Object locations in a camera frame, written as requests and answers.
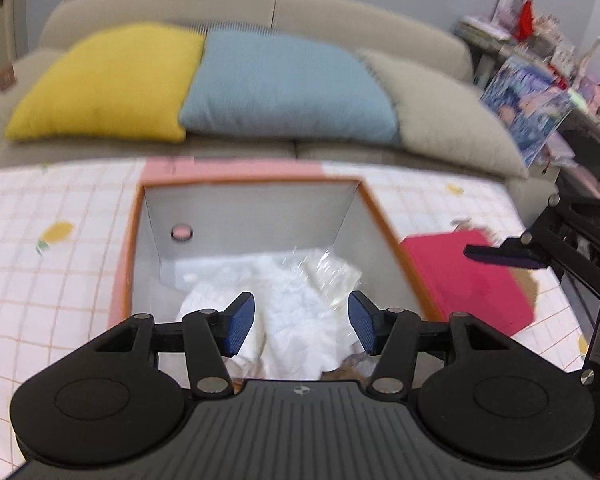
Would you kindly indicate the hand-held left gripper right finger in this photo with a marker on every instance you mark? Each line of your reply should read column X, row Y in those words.
column 362, row 322

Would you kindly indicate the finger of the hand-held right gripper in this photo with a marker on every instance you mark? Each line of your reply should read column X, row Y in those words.
column 585, row 212
column 510, row 256

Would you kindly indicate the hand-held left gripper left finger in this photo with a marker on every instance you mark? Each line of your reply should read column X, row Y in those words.
column 240, row 322

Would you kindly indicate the brown plush toy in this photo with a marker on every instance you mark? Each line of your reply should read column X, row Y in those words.
column 525, row 285

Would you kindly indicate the white cloth bundle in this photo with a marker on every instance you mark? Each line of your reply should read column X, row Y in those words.
column 290, row 300

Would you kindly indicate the orange cardboard box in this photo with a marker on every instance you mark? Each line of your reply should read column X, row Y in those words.
column 255, row 220

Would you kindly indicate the red lid clear container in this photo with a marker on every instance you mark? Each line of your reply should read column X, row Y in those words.
column 460, row 280

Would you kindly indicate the grey desk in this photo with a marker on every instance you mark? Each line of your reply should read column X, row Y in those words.
column 590, row 120

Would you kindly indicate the blue figure print pillow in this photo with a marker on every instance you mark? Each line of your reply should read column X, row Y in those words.
column 525, row 105

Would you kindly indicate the grey-green pillow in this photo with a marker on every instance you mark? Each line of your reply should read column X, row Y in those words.
column 445, row 115

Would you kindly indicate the checked fruit print tablecloth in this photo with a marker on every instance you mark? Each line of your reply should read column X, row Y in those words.
column 55, row 285

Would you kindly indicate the red hanging ornament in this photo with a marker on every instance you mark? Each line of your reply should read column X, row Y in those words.
column 524, row 20

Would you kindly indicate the yellow pillow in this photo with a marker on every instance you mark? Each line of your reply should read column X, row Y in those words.
column 110, row 85

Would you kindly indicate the beige sofa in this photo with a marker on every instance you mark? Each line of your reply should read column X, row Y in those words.
column 330, row 15

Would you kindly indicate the small brown stand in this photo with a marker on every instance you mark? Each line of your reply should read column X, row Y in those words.
column 4, row 79

